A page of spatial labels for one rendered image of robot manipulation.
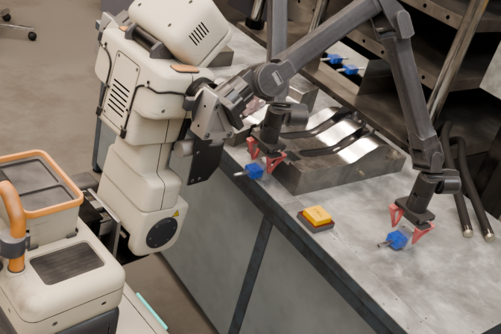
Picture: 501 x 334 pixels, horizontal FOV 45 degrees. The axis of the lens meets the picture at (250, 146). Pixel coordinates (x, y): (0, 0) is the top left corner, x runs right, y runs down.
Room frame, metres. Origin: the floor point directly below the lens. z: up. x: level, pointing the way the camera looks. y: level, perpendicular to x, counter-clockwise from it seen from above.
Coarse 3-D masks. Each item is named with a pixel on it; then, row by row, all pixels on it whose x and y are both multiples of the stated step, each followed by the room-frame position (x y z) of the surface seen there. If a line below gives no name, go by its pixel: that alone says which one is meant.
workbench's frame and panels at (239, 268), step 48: (96, 144) 2.50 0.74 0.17; (192, 192) 1.87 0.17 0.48; (240, 192) 1.68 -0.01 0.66; (192, 240) 1.82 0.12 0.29; (240, 240) 1.63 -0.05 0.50; (288, 240) 1.49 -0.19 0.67; (192, 288) 1.77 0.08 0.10; (240, 288) 1.59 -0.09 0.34; (288, 288) 1.44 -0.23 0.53; (336, 288) 1.32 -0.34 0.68
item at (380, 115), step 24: (240, 24) 3.01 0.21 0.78; (288, 24) 3.21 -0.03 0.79; (312, 72) 2.61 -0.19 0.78; (336, 96) 2.43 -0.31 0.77; (360, 96) 2.48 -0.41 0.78; (384, 96) 2.55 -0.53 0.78; (456, 96) 2.80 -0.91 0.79; (384, 120) 2.29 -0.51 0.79; (456, 120) 2.50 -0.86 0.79; (480, 120) 2.57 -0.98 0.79; (408, 144) 2.13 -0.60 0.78; (456, 144) 2.25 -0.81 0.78; (480, 144) 2.34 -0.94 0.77
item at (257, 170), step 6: (258, 162) 1.59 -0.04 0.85; (264, 162) 1.60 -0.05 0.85; (246, 168) 1.57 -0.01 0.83; (252, 168) 1.56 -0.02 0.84; (258, 168) 1.57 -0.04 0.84; (264, 168) 1.57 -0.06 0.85; (234, 174) 1.52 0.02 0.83; (240, 174) 1.53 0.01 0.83; (252, 174) 1.54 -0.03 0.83; (258, 174) 1.56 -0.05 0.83; (264, 174) 1.57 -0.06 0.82; (270, 174) 1.59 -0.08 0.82
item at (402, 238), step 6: (402, 228) 1.44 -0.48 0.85; (408, 228) 1.44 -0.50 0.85; (390, 234) 1.41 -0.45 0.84; (396, 234) 1.42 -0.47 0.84; (402, 234) 1.43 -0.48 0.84; (408, 234) 1.42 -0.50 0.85; (390, 240) 1.39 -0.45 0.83; (396, 240) 1.39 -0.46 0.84; (402, 240) 1.40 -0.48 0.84; (408, 240) 1.41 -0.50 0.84; (378, 246) 1.36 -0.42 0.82; (396, 246) 1.39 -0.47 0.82; (402, 246) 1.40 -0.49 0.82; (408, 246) 1.42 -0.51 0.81
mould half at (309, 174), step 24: (312, 120) 1.88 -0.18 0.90; (288, 144) 1.68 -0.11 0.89; (312, 144) 1.74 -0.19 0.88; (360, 144) 1.76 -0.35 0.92; (384, 144) 1.77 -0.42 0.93; (288, 168) 1.58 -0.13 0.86; (312, 168) 1.57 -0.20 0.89; (336, 168) 1.64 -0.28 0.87; (360, 168) 1.72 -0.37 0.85; (384, 168) 1.80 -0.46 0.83
